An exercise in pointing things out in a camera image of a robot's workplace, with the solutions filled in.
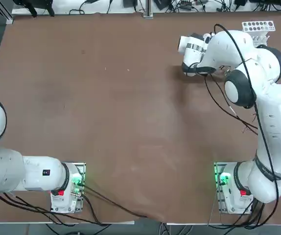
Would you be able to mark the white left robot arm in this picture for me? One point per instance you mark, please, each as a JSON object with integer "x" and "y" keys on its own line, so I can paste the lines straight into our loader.
{"x": 8, "y": 169}

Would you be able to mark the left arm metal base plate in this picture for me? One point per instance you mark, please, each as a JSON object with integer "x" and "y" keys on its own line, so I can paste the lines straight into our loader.
{"x": 80, "y": 169}

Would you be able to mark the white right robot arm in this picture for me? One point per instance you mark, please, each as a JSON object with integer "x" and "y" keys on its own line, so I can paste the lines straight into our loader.
{"x": 275, "y": 117}

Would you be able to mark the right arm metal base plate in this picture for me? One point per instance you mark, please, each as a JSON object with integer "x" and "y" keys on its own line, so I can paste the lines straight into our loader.
{"x": 220, "y": 195}

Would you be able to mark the aluminium profile post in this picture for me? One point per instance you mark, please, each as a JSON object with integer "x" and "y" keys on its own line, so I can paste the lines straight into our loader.
{"x": 147, "y": 9}

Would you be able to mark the white perforated test tube rack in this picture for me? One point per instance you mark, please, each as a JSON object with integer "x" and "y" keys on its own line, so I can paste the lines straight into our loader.
{"x": 259, "y": 26}

